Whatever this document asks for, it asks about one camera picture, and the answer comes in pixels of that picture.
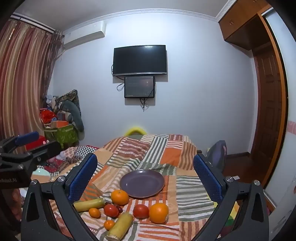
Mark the black wall television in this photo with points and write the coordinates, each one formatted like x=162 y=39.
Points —
x=140 y=59

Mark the large orange with sticker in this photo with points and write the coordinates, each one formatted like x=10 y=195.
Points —
x=158 y=213

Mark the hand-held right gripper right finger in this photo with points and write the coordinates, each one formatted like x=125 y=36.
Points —
x=205 y=178

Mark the small mandarin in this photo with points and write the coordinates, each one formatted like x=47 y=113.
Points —
x=109 y=224
x=94 y=213

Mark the checkered cloth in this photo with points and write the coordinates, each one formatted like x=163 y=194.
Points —
x=81 y=151

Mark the purple plate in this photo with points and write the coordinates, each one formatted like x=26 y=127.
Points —
x=142 y=184

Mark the green storage box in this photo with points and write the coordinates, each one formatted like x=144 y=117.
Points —
x=62 y=135

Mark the red tomato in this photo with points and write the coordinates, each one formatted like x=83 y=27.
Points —
x=141 y=211
x=111 y=210

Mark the dark red grape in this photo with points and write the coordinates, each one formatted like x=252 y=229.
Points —
x=119 y=209

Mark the striped red curtain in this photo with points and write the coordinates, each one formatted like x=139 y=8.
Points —
x=23 y=81

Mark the white air conditioner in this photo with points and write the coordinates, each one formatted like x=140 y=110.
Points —
x=83 y=34

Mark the wooden overhead cabinet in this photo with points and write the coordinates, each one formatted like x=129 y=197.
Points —
x=242 y=20

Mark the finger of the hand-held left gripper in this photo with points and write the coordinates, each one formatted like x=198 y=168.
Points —
x=26 y=138
x=39 y=153

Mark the yellow banana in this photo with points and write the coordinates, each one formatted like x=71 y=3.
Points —
x=120 y=226
x=89 y=204

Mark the patterned cushion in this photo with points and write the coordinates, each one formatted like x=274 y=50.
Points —
x=70 y=96

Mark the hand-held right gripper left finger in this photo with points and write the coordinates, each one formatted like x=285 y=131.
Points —
x=83 y=177

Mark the red plastic bag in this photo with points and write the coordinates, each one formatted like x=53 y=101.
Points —
x=47 y=117

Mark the yellow round object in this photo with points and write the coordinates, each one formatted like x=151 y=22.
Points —
x=136 y=130

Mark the striped patchwork blanket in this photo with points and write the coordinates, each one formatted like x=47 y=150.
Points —
x=152 y=153

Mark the purple backpack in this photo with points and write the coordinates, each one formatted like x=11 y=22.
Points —
x=218 y=154

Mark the brown wooden door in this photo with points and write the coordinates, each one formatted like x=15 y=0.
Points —
x=268 y=104

